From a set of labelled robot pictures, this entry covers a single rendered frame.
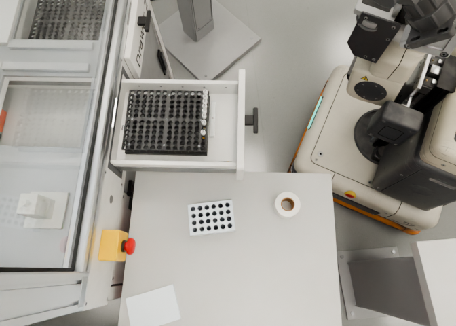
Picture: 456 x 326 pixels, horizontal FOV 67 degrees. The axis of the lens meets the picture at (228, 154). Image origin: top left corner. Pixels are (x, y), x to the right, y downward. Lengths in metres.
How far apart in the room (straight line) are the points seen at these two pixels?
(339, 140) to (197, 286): 0.96
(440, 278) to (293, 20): 1.68
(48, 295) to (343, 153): 1.28
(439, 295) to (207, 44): 1.66
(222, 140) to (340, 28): 1.51
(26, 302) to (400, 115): 1.07
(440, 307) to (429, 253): 0.13
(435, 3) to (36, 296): 0.86
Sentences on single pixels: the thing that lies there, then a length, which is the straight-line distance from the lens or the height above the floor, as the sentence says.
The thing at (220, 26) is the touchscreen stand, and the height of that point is 0.04.
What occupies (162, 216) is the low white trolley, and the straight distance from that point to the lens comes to 1.01.
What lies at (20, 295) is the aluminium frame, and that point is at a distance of 0.63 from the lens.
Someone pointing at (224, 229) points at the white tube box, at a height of 0.80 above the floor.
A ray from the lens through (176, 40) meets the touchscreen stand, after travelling 2.16.
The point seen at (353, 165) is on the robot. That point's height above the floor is 0.28.
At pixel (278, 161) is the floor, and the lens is 1.84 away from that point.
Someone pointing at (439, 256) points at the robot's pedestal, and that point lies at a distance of 1.13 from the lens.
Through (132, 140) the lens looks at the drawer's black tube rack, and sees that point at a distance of 0.94.
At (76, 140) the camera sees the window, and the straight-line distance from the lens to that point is 0.78.
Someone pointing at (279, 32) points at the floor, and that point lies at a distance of 2.23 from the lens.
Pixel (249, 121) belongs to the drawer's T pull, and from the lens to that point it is 0.91.
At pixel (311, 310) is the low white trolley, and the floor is 0.76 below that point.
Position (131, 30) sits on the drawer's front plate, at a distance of 1.08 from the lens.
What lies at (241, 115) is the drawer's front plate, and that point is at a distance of 0.89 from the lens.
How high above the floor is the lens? 1.74
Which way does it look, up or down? 71 degrees down
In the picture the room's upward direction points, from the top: 3 degrees counter-clockwise
